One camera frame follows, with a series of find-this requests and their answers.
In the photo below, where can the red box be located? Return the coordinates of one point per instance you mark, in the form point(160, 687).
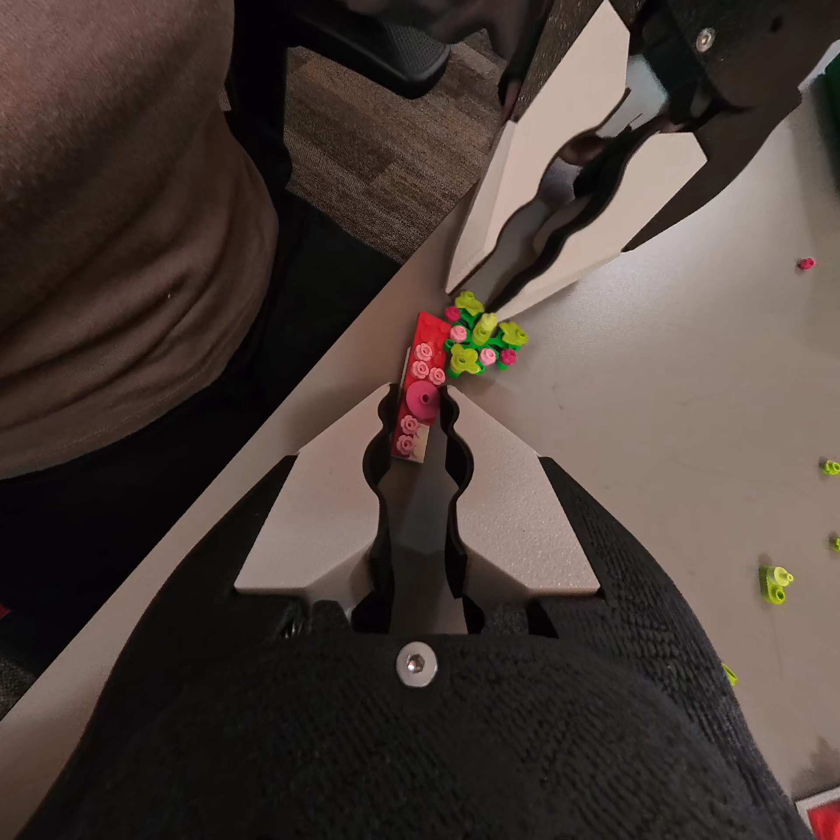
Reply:
point(823, 820)

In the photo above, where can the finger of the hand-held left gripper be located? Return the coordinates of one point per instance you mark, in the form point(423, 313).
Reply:
point(525, 170)
point(643, 184)

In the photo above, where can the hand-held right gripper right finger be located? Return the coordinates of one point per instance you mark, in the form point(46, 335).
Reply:
point(518, 518)

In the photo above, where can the person's brown shirt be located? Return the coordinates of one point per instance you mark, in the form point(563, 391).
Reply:
point(118, 229)

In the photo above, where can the red lego plate pink flowers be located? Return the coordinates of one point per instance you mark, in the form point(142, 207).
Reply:
point(430, 328)

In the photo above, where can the black office chair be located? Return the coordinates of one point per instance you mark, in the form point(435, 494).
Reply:
point(394, 52)

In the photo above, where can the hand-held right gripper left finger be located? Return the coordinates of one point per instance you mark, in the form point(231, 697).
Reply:
point(315, 512)

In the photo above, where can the green box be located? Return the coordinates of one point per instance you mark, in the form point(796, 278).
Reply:
point(830, 105)

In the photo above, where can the green lego plant with flowers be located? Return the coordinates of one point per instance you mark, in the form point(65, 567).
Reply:
point(482, 329)

